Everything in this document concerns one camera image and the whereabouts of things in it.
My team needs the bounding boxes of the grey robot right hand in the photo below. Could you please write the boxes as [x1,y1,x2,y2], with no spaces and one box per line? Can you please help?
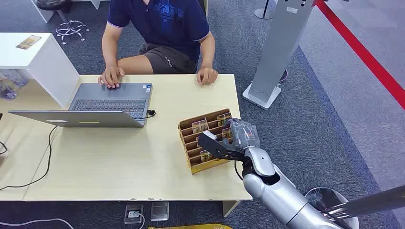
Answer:
[222,118,261,151]

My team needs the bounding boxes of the person's left hand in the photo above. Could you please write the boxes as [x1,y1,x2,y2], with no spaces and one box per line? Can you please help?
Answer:
[195,66,219,86]

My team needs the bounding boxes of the person's right hand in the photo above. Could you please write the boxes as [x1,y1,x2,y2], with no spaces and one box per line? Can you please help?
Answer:
[97,65,125,89]

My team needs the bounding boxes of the wooden tiered card holder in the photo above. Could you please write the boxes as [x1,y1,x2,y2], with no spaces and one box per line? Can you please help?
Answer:
[178,108,235,175]

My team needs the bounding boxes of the person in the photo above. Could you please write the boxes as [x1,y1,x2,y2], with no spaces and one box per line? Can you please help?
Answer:
[97,0,219,89]

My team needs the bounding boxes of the brown card on cabinet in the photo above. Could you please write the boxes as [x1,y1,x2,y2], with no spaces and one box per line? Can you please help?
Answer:
[16,34,43,51]

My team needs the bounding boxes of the grey open laptop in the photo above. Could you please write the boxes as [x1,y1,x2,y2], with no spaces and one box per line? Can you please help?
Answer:
[8,83,153,129]

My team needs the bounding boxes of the black stool chrome base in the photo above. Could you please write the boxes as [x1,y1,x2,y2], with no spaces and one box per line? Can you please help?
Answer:
[35,0,90,45]

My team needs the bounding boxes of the white cabinet box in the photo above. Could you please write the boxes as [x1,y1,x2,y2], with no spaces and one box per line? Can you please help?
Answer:
[0,32,81,109]

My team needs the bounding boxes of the white desk leg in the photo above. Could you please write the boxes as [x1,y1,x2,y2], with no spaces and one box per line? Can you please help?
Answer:
[222,200,241,219]

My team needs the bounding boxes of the grey kiosk stand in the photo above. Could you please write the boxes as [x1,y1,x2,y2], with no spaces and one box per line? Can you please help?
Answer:
[242,0,316,111]

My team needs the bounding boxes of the round grey stanchion base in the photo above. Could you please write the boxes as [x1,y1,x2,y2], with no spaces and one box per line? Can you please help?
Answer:
[254,0,277,21]

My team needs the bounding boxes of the clear plastic bottles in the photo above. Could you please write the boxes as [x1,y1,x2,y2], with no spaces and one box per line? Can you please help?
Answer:
[0,69,30,102]

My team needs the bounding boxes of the yellow object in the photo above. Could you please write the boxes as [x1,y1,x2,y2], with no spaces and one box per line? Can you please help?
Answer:
[148,223,234,229]

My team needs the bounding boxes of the closed metal floor socket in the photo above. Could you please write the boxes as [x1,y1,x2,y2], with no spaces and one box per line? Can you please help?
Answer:
[150,202,170,222]

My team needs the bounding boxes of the floor socket with plug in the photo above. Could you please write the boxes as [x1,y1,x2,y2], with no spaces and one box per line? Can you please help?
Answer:
[123,203,144,225]

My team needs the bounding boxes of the red barrier belt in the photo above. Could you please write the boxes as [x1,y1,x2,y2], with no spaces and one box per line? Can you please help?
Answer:
[314,0,405,110]

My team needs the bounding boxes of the metal stanchion with round base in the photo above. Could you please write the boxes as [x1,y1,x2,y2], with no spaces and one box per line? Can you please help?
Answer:
[304,184,405,229]

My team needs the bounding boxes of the black bracket wrist camera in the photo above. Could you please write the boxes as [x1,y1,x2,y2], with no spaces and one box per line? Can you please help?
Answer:
[197,131,246,161]

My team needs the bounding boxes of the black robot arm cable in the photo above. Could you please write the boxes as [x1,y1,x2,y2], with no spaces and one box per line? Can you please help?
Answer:
[234,160,245,182]

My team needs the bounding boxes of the black laptop plug cable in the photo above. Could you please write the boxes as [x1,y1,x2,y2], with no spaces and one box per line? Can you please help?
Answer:
[134,109,157,121]

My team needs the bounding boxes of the long black desk cable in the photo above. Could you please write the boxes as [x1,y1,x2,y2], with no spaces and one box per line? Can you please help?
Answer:
[0,125,59,191]

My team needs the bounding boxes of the white plug cable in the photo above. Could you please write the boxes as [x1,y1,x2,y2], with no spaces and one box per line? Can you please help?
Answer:
[128,210,146,229]

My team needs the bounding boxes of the white floor cable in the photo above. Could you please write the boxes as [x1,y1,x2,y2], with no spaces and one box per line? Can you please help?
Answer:
[0,218,75,229]

